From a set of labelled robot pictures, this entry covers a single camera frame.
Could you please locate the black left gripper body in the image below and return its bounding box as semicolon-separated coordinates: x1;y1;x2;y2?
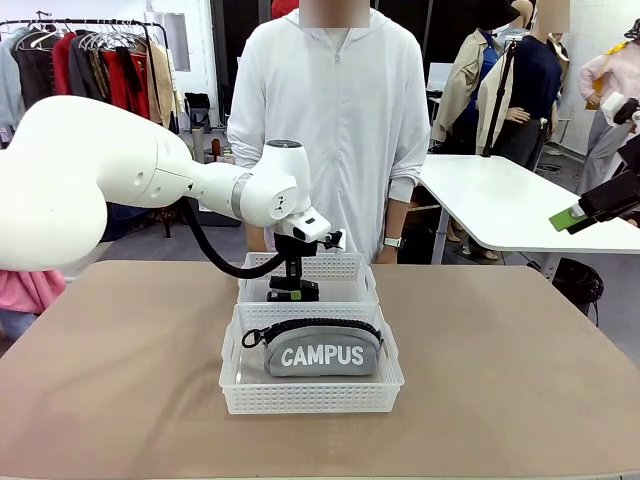
272;232;320;260

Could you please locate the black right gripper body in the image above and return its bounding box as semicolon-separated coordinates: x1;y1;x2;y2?
617;132;640;181

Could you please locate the black stapler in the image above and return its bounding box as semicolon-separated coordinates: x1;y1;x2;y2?
266;276;322;303

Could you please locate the grey CAMPUS pencil case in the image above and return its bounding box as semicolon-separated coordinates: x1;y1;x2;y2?
240;315;386;379

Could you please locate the person's left forearm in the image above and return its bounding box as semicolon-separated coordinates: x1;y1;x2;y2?
381;172;419;265

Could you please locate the mannequin with pink top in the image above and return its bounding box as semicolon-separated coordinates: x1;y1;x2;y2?
578;19;640;197

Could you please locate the small white plastic basket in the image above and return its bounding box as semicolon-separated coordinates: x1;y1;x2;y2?
237;252;380;306

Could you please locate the white table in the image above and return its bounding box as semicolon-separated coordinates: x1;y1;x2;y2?
418;153;640;255

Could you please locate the large white plastic basket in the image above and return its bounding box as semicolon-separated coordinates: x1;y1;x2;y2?
218;302;405;415

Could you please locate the person in white hoodie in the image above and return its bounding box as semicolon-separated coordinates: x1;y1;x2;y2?
226;5;432;265

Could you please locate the tall grey paper roll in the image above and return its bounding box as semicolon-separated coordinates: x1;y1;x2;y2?
191;127;208;165

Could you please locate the black chair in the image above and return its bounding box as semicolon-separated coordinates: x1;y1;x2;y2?
184;92;215;135

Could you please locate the mannequin with beige coat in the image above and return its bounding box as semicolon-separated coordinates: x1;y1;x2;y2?
431;0;506;155

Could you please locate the white sign board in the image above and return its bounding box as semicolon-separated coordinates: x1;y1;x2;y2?
428;62;456;94

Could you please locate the beige hanging garment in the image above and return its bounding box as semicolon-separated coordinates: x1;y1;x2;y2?
146;39;179;135

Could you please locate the long red hanging dress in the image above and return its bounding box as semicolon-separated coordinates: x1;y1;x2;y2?
102;49;152;121

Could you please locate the black hanging scarf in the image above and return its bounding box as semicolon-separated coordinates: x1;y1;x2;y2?
115;47;145;115

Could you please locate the black clothes rack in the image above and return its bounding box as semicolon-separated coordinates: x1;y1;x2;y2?
0;18;174;240

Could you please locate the pink cloth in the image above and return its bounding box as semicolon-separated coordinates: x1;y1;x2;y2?
0;268;68;315

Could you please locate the red hanging jacket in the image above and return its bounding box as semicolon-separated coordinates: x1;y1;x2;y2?
52;32;77;97

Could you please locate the dark brown hanging garment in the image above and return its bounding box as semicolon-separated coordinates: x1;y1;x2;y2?
12;42;60;110

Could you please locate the light grey hanging garment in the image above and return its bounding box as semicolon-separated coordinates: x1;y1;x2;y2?
0;27;27;144

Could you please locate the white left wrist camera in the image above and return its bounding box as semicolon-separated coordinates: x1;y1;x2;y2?
316;228;348;255

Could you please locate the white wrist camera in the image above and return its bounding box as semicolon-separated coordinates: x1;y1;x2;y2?
316;228;348;255
601;91;640;127

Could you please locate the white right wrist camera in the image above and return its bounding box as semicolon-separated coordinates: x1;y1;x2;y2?
601;91;640;127

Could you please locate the black cable coil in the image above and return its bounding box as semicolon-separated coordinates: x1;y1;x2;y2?
551;257;606;307

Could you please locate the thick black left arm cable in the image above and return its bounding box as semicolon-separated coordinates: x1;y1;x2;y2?
178;197;297;280

